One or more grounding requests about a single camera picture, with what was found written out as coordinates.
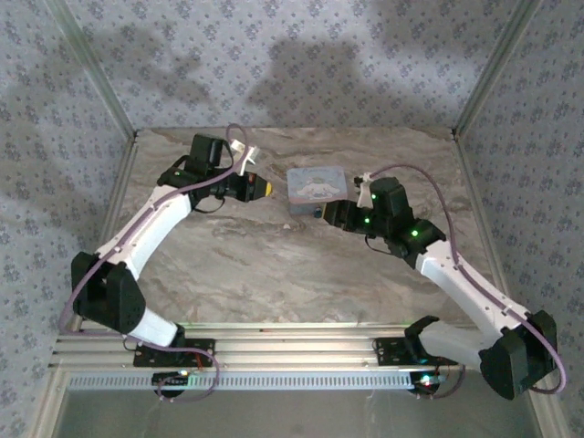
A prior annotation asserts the blue cartoon dog tin box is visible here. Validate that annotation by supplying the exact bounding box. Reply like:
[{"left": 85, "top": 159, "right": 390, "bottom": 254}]
[{"left": 286, "top": 166, "right": 350, "bottom": 218}]

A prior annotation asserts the right gripper thin black cable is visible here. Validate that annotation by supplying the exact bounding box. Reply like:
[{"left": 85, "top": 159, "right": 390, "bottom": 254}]
[{"left": 365, "top": 234, "right": 391, "bottom": 257}]

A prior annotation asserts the gripper thin black cable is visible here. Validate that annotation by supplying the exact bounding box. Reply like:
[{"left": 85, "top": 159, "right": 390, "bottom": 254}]
[
  {"left": 190, "top": 198, "right": 227, "bottom": 216},
  {"left": 365, "top": 234, "right": 391, "bottom": 257}
]

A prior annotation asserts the left gripper thin black cable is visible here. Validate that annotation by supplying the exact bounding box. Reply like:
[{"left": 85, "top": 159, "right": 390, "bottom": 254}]
[{"left": 190, "top": 198, "right": 227, "bottom": 216}]

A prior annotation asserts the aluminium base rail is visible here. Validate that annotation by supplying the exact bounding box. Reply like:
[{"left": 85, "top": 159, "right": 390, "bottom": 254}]
[{"left": 52, "top": 321, "right": 462, "bottom": 380}]

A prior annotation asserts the aluminium frame post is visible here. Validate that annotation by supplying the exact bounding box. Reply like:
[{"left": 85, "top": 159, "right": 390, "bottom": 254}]
[
  {"left": 450, "top": 0, "right": 548, "bottom": 141},
  {"left": 44, "top": 0, "right": 141, "bottom": 141}
]

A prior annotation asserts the grey slotted cable duct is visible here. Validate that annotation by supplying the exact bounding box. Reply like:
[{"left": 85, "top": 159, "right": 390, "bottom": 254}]
[{"left": 68, "top": 371, "right": 425, "bottom": 392}]

